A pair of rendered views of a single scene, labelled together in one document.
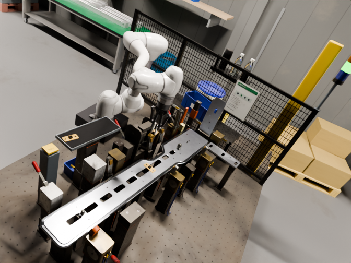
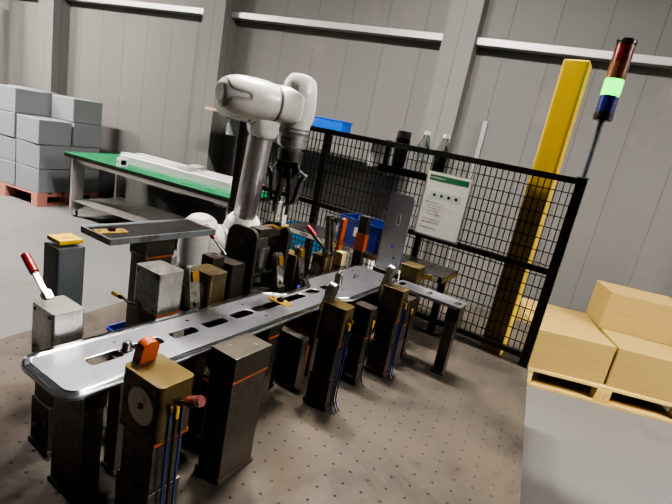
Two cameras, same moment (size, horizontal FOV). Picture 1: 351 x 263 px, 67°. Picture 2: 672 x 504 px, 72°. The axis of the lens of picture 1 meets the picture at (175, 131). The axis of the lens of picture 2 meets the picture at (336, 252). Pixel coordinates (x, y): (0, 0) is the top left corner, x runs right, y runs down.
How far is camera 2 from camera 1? 0.70 m
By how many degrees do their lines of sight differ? 20
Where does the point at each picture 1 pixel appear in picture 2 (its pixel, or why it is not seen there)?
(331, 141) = (638, 314)
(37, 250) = (21, 475)
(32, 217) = (21, 418)
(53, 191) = (61, 306)
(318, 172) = (635, 376)
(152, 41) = not seen: hidden behind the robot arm
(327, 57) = (570, 86)
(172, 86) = (299, 102)
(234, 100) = (431, 209)
